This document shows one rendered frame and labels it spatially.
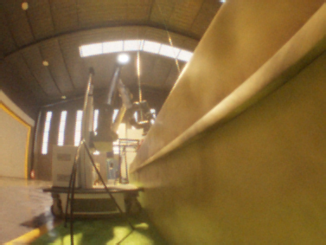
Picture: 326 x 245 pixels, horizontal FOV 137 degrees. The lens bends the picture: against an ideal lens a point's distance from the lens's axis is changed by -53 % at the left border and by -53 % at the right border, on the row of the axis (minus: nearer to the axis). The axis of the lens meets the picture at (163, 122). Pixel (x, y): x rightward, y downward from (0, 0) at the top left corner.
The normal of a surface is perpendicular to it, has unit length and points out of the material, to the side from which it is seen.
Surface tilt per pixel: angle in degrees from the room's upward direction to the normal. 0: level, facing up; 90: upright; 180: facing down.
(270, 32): 90
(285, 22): 90
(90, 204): 90
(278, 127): 90
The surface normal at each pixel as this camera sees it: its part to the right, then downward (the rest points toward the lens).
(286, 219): -0.95, 0.02
